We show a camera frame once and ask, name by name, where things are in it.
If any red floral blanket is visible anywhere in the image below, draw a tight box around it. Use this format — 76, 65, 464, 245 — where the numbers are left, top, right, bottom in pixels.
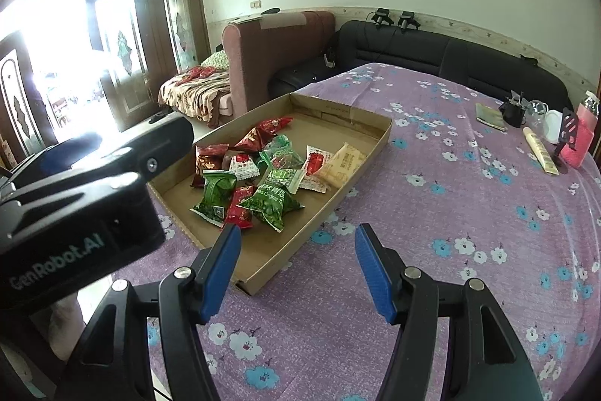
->
159, 65, 232, 123

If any yellow long packet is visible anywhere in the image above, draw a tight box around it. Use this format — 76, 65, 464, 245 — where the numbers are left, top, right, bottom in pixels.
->
522, 126, 559, 175

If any black leather sofa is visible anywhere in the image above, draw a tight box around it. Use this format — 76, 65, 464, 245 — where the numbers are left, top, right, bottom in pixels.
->
270, 20, 574, 110

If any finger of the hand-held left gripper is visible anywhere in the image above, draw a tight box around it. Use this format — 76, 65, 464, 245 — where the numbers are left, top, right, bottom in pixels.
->
70, 118, 194, 185
9, 132, 103, 171

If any green notebook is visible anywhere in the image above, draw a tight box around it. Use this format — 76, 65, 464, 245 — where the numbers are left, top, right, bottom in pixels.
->
475, 103, 508, 132

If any green and white snack packet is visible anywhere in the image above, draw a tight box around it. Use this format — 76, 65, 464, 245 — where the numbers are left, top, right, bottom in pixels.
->
265, 168, 301, 194

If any white cup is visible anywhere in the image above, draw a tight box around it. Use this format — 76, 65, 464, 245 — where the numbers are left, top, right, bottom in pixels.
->
545, 110, 571, 144

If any shallow cardboard tray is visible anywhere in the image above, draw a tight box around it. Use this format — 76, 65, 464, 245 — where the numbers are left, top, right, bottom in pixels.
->
146, 92, 393, 296

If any small black bag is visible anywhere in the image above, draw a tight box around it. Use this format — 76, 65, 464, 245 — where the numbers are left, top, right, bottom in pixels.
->
498, 91, 527, 128

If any carved wooden door leaf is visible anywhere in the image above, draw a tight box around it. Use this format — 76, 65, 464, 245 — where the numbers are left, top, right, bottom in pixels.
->
0, 30, 48, 169

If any black phone stand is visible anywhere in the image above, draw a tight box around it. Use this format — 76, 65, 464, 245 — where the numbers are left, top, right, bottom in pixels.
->
554, 107, 581, 169

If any clear plastic bottle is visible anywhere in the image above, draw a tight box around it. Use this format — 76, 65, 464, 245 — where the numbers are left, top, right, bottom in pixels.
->
582, 91, 601, 117

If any beige snack packet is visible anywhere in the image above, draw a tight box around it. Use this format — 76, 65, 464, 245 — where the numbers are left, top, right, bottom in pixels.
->
314, 142, 367, 189

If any brown upholstered sofa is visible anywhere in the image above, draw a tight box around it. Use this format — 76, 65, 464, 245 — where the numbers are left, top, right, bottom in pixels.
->
222, 11, 336, 120

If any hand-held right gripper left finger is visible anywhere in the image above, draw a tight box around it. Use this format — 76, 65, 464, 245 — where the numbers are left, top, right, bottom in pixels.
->
61, 222, 242, 401

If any wooden glass door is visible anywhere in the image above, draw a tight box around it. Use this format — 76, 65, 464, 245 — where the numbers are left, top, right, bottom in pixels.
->
82, 0, 207, 134

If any floral pillow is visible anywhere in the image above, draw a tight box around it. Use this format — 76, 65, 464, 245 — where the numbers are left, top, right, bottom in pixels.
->
202, 51, 231, 70

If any purple floral bedsheet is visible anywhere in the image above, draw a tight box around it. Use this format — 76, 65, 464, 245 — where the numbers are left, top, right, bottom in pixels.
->
113, 63, 601, 401

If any person's left forearm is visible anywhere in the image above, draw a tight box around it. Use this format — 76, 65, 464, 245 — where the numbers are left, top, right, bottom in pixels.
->
48, 294, 88, 360

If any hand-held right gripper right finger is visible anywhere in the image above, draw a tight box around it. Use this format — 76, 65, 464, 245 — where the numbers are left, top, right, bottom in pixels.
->
354, 222, 545, 401

